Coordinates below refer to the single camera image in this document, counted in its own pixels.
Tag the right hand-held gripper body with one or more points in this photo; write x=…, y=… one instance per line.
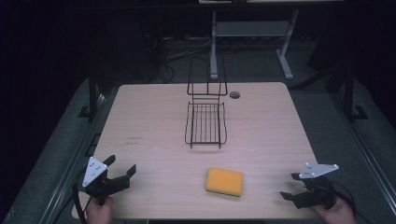
x=317, y=186

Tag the person's left hand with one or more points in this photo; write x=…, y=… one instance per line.
x=99, y=213

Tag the grey metal table frame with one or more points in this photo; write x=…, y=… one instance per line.
x=249, y=29

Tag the person's right hand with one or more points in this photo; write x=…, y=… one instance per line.
x=337, y=214

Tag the black metal post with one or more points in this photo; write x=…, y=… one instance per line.
x=349, y=96
x=92, y=96

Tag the aluminium rail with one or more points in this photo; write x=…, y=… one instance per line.
x=67, y=168
x=367, y=152

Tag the yellow sponge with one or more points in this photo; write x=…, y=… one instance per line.
x=224, y=181

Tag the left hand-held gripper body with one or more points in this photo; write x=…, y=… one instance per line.
x=99, y=183

